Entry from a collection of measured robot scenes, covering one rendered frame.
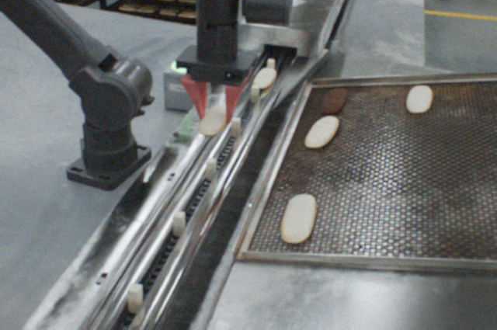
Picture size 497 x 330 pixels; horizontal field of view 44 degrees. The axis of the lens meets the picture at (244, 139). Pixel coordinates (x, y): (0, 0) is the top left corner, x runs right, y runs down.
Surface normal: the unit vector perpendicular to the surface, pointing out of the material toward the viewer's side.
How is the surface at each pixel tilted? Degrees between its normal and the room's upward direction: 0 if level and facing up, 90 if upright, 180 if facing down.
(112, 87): 90
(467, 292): 10
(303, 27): 0
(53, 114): 0
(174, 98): 90
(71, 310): 0
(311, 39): 90
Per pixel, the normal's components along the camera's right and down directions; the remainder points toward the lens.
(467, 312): -0.14, -0.89
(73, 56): -0.25, 0.29
